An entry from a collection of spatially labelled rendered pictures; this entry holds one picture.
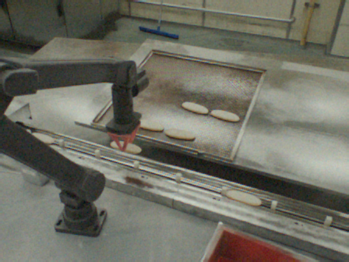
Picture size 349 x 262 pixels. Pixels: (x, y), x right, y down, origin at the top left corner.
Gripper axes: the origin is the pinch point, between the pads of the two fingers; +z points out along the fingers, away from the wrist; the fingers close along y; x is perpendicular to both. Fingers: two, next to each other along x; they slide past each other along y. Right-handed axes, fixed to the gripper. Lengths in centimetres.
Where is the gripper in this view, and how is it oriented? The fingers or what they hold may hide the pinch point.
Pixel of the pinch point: (125, 145)
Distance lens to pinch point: 105.0
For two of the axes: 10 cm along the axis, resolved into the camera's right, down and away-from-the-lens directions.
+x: -9.2, -2.3, 3.0
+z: -0.2, 8.2, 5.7
